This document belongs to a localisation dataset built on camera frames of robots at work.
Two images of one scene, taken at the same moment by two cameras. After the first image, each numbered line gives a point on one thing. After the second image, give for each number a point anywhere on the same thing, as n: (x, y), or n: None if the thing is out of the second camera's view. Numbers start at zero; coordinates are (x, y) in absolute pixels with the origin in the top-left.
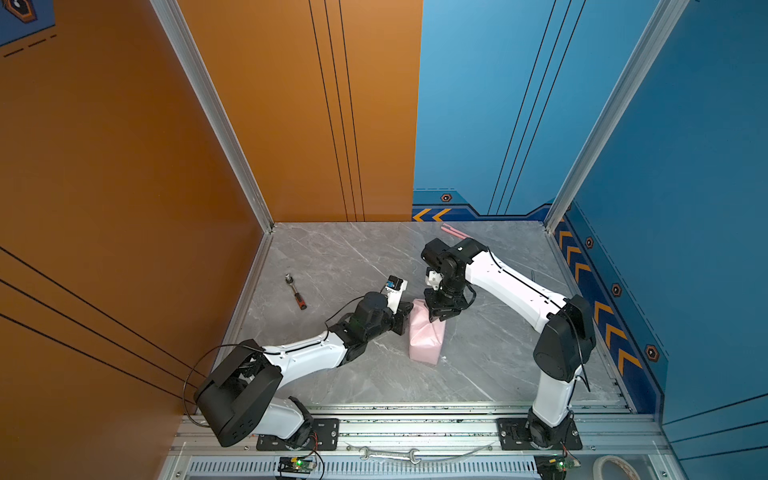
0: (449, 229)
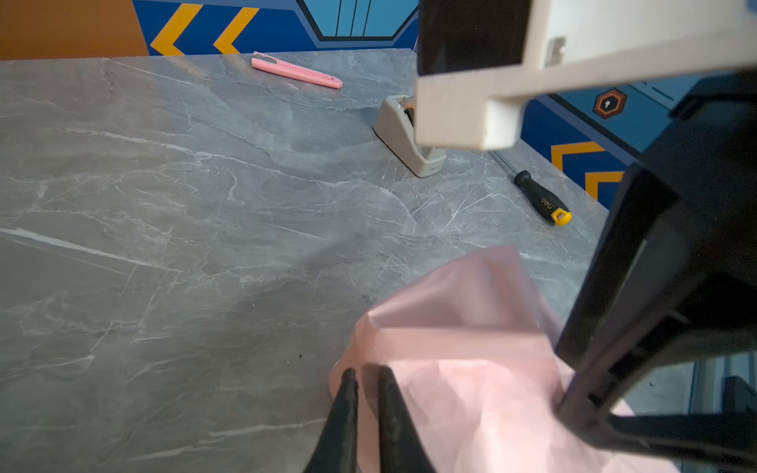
0: (283, 68)
